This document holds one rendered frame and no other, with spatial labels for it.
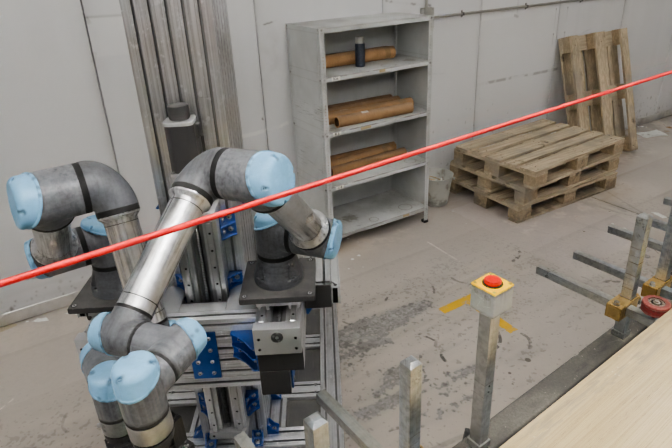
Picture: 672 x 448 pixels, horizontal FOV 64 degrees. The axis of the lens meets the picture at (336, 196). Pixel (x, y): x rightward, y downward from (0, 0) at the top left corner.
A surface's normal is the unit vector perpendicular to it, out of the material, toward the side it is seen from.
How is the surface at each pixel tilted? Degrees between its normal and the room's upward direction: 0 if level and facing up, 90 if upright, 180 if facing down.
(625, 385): 0
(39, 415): 0
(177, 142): 90
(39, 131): 90
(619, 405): 0
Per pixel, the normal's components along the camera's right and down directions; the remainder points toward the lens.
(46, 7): 0.53, 0.32
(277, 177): 0.88, 0.06
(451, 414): -0.04, -0.91
